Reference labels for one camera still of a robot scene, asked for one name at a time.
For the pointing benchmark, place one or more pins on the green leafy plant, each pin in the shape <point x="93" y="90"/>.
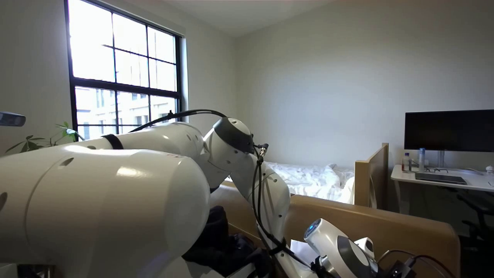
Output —
<point x="31" y="145"/>

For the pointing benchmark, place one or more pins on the white desk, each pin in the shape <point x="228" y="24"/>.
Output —
<point x="479" y="182"/>

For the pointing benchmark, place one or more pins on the dark keyboard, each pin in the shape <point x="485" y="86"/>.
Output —
<point x="440" y="179"/>

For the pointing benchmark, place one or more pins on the dark small bottle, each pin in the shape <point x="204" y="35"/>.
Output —
<point x="406" y="163"/>

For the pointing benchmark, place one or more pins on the white crumpled bedding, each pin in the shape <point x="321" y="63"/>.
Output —
<point x="309" y="180"/>

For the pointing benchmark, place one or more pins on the black framed window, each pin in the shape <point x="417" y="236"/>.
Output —
<point x="123" y="52"/>

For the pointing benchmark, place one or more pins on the black garment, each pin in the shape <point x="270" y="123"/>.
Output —
<point x="221" y="248"/>

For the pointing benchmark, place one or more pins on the tan cardboard box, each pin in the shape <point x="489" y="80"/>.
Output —
<point x="411" y="242"/>

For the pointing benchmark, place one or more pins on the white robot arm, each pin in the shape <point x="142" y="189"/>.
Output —
<point x="102" y="206"/>

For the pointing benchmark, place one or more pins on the white paper sign with text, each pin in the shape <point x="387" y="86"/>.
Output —
<point x="301" y="250"/>

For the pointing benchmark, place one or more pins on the black wide monitor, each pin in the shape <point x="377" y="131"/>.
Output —
<point x="448" y="131"/>

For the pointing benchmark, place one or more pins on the small gray device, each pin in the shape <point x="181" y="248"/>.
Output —
<point x="9" y="120"/>

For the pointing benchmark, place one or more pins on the black office chair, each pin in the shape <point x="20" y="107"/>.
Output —
<point x="480" y="226"/>

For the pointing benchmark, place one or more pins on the clear blue bottle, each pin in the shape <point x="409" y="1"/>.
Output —
<point x="421" y="158"/>

